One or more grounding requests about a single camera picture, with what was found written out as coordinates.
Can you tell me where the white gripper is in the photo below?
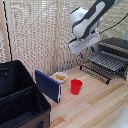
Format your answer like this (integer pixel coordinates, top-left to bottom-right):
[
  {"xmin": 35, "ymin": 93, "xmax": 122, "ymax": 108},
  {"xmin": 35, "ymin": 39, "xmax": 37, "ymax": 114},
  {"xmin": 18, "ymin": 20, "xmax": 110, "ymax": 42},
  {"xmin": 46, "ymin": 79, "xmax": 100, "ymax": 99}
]
[{"xmin": 67, "ymin": 31, "xmax": 101, "ymax": 60}]

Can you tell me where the metal oven tray rack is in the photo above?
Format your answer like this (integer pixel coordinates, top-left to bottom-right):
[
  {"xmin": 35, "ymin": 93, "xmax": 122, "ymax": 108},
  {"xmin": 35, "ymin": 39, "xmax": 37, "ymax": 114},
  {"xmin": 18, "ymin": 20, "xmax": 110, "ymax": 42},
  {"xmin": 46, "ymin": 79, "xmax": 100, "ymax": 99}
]
[{"xmin": 87, "ymin": 52, "xmax": 128, "ymax": 73}]

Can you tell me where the white bowl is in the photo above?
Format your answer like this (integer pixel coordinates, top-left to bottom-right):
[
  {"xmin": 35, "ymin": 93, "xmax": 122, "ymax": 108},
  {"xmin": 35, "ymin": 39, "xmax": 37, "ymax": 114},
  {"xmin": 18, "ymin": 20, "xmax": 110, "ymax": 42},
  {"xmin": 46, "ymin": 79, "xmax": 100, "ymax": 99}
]
[{"xmin": 52, "ymin": 71, "xmax": 69, "ymax": 85}]

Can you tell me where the black dish rack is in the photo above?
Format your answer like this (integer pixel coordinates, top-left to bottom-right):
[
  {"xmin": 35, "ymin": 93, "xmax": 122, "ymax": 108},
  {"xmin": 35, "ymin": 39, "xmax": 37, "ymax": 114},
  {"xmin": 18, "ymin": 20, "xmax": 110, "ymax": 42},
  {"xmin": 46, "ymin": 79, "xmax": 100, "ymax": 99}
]
[{"xmin": 95, "ymin": 37, "xmax": 128, "ymax": 82}]

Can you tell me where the red cup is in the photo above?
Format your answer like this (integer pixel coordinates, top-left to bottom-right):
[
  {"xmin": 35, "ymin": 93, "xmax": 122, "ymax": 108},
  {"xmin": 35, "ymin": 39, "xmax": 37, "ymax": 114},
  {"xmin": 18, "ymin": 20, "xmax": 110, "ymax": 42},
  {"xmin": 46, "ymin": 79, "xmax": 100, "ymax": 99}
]
[{"xmin": 70, "ymin": 78, "xmax": 84, "ymax": 96}]

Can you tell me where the yellow food piece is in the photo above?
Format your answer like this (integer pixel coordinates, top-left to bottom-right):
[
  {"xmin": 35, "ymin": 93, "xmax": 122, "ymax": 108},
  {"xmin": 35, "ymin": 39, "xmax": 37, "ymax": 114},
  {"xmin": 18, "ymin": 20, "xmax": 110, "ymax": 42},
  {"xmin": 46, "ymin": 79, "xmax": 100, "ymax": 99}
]
[{"xmin": 55, "ymin": 74, "xmax": 66, "ymax": 81}]

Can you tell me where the blue book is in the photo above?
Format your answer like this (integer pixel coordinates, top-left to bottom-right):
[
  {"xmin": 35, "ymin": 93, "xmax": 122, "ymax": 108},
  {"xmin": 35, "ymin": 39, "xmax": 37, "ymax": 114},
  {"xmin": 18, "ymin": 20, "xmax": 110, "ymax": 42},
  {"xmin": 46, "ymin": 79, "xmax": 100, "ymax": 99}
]
[{"xmin": 34, "ymin": 69, "xmax": 63, "ymax": 104}]

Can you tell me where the woven folding screen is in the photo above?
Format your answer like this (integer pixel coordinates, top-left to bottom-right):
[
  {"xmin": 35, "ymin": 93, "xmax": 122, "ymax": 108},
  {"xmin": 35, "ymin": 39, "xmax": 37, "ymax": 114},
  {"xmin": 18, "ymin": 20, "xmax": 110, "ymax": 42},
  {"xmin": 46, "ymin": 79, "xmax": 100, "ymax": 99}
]
[{"xmin": 0, "ymin": 0, "xmax": 128, "ymax": 81}]

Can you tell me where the black fabric storage case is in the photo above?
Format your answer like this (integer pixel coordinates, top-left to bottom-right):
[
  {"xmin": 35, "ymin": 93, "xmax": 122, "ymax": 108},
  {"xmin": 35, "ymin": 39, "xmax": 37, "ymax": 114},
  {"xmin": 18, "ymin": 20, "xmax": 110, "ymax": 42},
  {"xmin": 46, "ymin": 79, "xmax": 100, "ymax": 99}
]
[{"xmin": 0, "ymin": 59, "xmax": 52, "ymax": 128}]

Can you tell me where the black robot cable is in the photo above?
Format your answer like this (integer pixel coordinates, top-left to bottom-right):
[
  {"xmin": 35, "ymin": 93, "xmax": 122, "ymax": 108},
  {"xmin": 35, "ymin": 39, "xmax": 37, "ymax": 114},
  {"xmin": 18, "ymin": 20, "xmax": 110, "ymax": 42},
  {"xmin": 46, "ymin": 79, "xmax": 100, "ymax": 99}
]
[{"xmin": 99, "ymin": 12, "xmax": 128, "ymax": 35}]

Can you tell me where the thin black cord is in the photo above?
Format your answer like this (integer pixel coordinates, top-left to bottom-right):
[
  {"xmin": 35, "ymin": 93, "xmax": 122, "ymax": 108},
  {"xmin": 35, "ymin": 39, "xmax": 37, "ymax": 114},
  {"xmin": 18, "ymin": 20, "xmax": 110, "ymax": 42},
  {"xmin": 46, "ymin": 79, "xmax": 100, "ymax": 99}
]
[{"xmin": 3, "ymin": 0, "xmax": 13, "ymax": 63}]

